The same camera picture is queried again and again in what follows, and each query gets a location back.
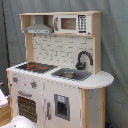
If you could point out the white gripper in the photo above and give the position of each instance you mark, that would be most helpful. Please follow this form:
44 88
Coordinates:
3 99

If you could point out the white toy oven door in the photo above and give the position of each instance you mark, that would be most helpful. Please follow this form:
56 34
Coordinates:
29 104

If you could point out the white toy microwave door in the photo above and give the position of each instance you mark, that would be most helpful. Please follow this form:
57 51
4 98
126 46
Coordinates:
70 23

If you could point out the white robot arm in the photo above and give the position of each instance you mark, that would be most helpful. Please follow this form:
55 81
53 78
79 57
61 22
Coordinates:
18 121

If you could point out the wooden toy kitchen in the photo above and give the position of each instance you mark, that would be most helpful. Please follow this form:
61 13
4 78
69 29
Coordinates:
80 51

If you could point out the left red stove knob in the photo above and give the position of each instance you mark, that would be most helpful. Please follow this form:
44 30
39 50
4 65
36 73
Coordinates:
15 79

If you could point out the red stove knob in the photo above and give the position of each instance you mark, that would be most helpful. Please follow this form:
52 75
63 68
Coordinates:
15 79
33 84

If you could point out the right red stove knob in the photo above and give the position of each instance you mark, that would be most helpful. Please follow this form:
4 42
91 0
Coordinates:
33 84

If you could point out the black toy stovetop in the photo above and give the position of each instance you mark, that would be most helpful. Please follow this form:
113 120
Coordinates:
36 67

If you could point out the white fridge cabinet door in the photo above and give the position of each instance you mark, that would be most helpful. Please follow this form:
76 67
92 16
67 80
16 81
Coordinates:
52 121

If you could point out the grey ice dispenser panel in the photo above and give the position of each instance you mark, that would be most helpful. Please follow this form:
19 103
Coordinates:
62 107

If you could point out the grey toy sink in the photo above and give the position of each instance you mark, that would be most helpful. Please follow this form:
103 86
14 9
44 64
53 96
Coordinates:
72 74

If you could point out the grey range hood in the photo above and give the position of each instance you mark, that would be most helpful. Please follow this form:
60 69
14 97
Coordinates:
39 27

